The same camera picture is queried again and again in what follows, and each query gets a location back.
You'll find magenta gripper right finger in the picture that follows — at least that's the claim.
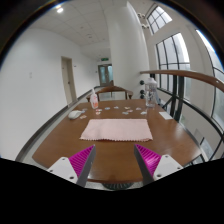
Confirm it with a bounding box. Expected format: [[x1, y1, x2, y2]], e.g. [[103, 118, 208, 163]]
[[134, 144, 182, 185]]

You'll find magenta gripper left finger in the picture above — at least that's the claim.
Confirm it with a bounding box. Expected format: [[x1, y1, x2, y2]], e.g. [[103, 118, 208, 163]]
[[48, 145, 96, 187]]

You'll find pink towel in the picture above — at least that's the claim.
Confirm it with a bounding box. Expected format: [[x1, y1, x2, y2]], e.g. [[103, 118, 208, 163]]
[[81, 119, 153, 142]]

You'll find white paper sheet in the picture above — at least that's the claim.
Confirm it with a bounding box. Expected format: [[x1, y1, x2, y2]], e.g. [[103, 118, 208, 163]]
[[159, 112, 173, 120]]

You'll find white computer mouse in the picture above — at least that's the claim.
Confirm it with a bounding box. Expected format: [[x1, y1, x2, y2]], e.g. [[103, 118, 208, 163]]
[[68, 110, 82, 119]]

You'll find white spray bottle orange label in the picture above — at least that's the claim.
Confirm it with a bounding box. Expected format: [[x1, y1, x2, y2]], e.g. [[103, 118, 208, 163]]
[[90, 89, 98, 109]]

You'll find clear plastic water jug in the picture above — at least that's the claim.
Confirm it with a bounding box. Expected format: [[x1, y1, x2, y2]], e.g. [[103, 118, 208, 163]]
[[145, 77, 157, 108]]

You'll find wooden chair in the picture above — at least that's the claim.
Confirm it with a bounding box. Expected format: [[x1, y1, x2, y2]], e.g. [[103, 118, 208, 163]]
[[96, 86, 133, 101]]

